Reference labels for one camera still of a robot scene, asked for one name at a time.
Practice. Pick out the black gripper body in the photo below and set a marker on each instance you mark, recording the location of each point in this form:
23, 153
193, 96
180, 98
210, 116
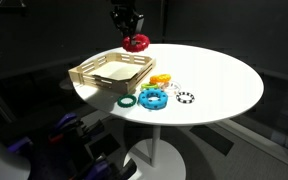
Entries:
125, 17

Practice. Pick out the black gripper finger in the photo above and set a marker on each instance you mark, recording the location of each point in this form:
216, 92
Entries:
139, 34
126, 33

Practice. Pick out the white round pedestal table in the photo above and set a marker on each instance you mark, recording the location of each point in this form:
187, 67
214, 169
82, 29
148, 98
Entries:
188, 86

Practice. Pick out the purple and black equipment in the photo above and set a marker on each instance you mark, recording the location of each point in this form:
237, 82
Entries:
73, 151

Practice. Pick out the wooden slatted tray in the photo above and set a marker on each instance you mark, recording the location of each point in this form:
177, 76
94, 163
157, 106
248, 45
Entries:
116, 72

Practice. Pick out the white chair edge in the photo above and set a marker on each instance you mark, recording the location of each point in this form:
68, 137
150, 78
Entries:
13, 166

